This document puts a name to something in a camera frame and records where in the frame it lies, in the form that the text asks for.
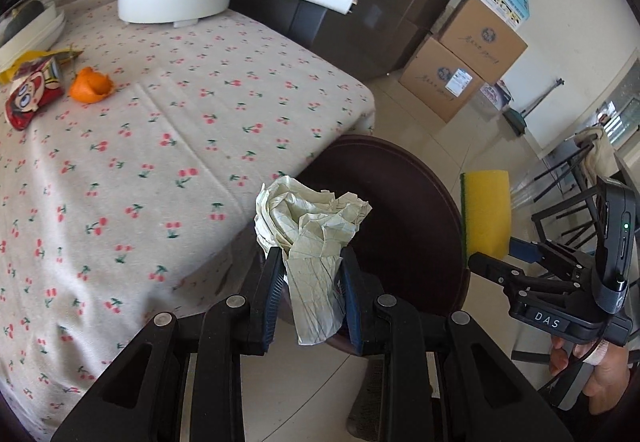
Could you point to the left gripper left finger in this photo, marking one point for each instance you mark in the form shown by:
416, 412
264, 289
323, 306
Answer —
184, 371

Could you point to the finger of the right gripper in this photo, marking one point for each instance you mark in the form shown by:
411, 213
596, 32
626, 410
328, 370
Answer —
550, 255
509, 277

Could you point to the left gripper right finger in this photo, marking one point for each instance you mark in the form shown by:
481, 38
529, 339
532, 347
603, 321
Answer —
443, 378

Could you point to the yellow sponge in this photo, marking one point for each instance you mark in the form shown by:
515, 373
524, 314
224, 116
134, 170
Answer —
486, 212

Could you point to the cream paper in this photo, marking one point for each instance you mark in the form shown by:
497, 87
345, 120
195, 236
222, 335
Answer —
311, 228

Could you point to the orange peel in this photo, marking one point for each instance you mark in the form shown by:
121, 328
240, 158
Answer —
91, 86

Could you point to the red cartoon can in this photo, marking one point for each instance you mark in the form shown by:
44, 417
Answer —
41, 82

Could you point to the yellow snack wrapper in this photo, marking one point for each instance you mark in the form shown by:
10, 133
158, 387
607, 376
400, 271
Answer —
31, 57

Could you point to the dark brown trash bin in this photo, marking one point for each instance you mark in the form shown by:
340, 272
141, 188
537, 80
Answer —
411, 240

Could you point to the person's right hand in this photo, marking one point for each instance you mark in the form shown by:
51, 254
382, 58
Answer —
609, 379

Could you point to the broom with dustpan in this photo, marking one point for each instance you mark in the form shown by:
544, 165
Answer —
517, 118

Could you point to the lower cardboard box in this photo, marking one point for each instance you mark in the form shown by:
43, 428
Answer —
440, 80

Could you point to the cardboard box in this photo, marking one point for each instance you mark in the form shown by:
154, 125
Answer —
440, 80
482, 40

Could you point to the cherry print tablecloth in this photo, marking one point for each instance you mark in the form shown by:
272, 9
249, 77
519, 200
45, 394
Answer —
143, 203

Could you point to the upper cardboard box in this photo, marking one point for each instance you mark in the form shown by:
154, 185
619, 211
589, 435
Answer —
482, 40

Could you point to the white stacked plates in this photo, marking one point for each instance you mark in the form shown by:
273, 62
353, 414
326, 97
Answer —
40, 34

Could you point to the white bowl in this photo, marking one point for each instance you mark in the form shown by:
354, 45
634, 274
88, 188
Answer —
33, 26

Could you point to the dark green pumpkin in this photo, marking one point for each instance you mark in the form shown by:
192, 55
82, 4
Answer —
21, 18

